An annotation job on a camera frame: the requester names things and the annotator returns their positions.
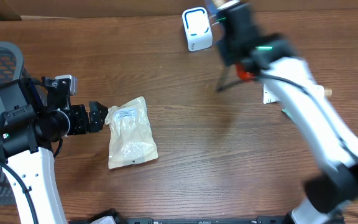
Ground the orange spaghetti packet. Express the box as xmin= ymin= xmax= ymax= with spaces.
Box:
xmin=208 ymin=0 xmax=257 ymax=82

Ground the beige plastic pouch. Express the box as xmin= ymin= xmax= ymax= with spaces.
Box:
xmin=105 ymin=96 xmax=158 ymax=169

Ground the white Pantene tube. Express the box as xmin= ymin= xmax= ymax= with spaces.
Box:
xmin=263 ymin=85 xmax=333 ymax=104

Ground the teal wet wipes packet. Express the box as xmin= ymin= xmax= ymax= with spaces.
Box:
xmin=282 ymin=108 xmax=293 ymax=120

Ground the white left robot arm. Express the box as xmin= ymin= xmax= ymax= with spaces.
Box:
xmin=0 ymin=75 xmax=108 ymax=223

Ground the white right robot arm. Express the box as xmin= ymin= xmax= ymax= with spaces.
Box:
xmin=211 ymin=1 xmax=358 ymax=223

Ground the white barcode scanner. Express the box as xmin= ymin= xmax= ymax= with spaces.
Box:
xmin=181 ymin=7 xmax=213 ymax=52

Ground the brown cardboard backdrop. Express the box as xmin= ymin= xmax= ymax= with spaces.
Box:
xmin=0 ymin=0 xmax=358 ymax=20

